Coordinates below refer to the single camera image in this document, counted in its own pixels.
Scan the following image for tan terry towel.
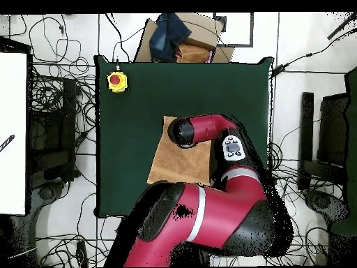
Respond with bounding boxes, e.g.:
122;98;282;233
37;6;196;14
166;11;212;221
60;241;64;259
146;115;214;186

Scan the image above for dark green table cloth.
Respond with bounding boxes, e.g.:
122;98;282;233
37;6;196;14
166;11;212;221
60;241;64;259
93;54;274;218

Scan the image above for yellow emergency stop button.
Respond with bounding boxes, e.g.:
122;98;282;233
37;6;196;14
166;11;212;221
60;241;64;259
106;65;129;94

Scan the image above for orange-brown folded cloth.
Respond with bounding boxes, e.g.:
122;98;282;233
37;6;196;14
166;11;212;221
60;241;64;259
176;43;211;64

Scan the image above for blue denim jeans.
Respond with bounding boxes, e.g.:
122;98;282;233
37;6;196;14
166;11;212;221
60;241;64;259
149;13;192;63

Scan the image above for brown cardboard box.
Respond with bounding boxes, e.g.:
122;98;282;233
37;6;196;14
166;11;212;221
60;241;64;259
133;12;235;64

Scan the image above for black equipment rack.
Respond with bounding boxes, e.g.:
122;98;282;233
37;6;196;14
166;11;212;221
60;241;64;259
27;77;77;191

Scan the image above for black floor bar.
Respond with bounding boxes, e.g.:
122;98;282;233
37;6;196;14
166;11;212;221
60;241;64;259
297;91;314;192

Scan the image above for dark grey stand base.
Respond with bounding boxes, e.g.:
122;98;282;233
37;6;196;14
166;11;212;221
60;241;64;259
8;181;68;266
303;189;349;224

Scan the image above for white board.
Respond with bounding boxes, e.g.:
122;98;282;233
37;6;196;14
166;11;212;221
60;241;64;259
0;52;28;216

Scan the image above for black striped rod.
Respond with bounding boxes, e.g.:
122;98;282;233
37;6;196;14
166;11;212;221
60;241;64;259
0;134;15;153

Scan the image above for black cable bundle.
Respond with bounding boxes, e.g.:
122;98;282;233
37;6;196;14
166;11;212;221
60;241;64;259
267;142;344;202
29;57;97;140

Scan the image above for black emergency stop cable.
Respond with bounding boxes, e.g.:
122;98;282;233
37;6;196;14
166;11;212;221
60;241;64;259
104;13;132;64

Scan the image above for black square frame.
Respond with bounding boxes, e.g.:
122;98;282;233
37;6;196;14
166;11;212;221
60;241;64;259
213;12;255;47

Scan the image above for black stand frame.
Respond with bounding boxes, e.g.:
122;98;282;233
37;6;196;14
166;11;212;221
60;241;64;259
317;93;349;168

